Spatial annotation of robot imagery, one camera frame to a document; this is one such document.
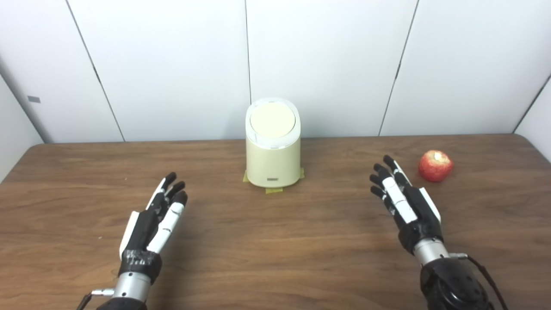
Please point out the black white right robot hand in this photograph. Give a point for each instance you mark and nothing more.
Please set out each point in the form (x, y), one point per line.
(419, 215)

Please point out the red apple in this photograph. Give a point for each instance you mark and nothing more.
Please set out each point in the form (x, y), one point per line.
(434, 167)

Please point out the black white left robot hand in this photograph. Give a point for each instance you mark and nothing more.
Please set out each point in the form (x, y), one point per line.
(144, 232)

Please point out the round cream bin lid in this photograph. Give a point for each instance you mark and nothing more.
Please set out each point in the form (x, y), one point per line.
(272, 120)

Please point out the cream-colored bin body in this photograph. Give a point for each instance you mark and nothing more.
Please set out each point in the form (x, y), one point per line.
(272, 161)

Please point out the grey wall sticker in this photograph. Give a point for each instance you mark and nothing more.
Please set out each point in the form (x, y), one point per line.
(34, 99)

